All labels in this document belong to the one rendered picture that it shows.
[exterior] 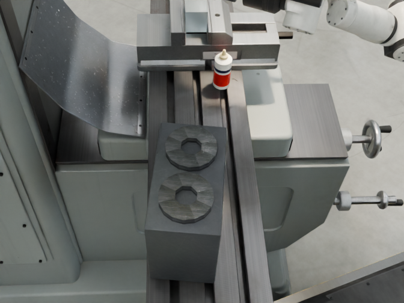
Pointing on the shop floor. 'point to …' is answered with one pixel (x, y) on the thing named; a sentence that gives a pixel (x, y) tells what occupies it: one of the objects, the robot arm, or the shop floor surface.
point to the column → (30, 170)
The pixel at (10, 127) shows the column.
